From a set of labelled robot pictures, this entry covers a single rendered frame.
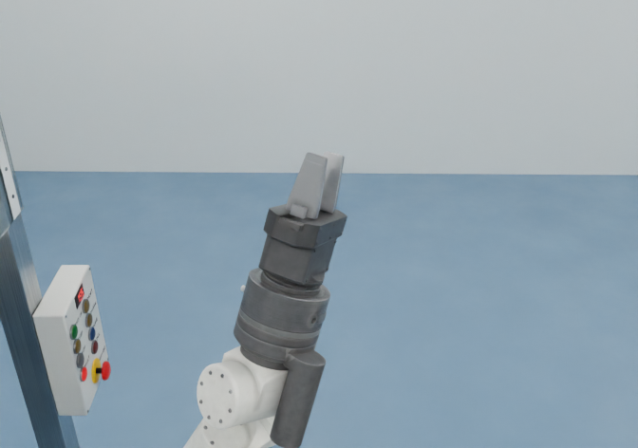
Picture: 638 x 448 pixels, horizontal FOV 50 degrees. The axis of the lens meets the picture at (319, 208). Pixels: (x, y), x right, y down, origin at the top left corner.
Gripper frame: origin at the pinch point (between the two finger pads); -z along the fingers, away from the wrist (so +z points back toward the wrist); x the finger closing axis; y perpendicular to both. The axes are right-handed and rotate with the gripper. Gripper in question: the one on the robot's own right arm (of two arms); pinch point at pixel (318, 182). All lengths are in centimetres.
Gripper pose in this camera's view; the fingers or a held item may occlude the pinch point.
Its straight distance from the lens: 68.5
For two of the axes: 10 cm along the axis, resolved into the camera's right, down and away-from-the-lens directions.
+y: -9.0, -3.2, 2.9
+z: -2.7, 9.4, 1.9
